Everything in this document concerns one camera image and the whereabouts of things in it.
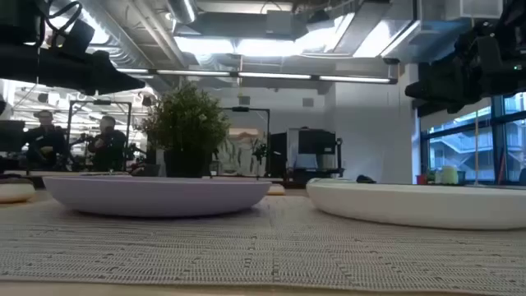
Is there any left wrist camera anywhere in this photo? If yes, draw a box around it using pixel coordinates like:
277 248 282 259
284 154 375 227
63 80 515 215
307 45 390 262
59 18 96 57

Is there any long ceiling light rail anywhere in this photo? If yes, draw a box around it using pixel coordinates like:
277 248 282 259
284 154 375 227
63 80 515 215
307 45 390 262
116 67 399 86

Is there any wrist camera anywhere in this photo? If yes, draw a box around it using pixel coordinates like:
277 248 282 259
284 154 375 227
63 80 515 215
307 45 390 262
59 18 96 57
454 20 505 62

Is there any white plate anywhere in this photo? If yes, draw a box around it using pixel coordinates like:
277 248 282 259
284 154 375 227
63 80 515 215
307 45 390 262
306 178 526 231

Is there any person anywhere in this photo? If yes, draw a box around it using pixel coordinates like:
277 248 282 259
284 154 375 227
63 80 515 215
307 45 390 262
23 109 69 170
87 115 129 173

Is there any black monitor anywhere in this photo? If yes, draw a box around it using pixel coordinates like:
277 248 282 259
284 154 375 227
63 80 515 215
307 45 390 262
0 119 26 154

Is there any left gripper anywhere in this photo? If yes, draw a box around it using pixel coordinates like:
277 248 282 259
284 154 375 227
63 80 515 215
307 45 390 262
39 47 147 96

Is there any black monitor cart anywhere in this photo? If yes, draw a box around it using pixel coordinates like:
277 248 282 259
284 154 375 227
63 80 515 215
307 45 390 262
270 127 345 183

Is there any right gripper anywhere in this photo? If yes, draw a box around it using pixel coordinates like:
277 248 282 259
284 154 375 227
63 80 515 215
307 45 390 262
404 53 526 118

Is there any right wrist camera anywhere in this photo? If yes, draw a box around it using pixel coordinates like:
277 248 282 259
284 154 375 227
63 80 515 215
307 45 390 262
454 20 505 62

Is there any purple plate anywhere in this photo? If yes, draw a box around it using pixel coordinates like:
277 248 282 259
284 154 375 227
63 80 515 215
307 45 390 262
42 175 273 219

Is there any grey woven placemat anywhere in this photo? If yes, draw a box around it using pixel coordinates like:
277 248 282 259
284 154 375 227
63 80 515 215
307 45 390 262
0 194 526 295

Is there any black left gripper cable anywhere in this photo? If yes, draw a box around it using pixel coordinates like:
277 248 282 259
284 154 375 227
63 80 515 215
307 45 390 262
40 0 83 32

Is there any leaf pattern wall picture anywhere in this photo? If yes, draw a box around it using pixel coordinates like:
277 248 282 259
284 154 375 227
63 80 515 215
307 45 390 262
216 127 268 178

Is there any green potted plant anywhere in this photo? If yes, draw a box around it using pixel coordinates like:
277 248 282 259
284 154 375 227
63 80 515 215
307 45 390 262
136 80 232 179

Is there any black window frame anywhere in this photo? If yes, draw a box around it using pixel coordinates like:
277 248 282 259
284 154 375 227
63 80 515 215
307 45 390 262
418 93 526 186

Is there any pale green cup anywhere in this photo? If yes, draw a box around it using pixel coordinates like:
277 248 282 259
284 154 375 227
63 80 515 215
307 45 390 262
441 165 459 186

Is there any small chocolate donut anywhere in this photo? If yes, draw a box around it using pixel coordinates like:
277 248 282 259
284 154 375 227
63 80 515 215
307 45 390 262
0 176 37 205

